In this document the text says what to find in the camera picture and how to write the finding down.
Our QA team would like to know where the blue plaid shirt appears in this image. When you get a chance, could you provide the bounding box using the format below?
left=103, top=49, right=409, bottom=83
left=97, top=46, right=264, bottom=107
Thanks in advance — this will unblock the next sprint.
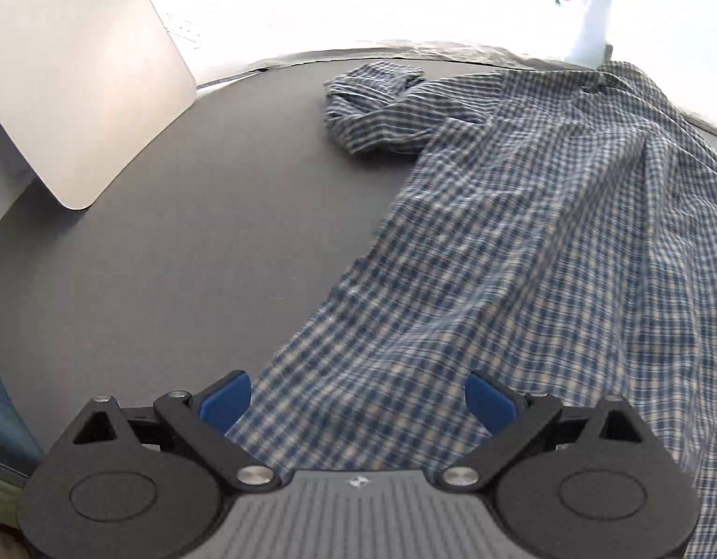
left=228, top=62, right=717, bottom=558

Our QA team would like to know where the white rounded board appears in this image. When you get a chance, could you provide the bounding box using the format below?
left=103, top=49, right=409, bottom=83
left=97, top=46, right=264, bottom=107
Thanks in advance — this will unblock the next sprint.
left=0, top=0, right=197, bottom=211

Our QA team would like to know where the white printed backdrop cloth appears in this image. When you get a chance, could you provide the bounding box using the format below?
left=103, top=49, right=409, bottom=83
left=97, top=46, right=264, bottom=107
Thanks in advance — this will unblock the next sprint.
left=151, top=0, right=717, bottom=128

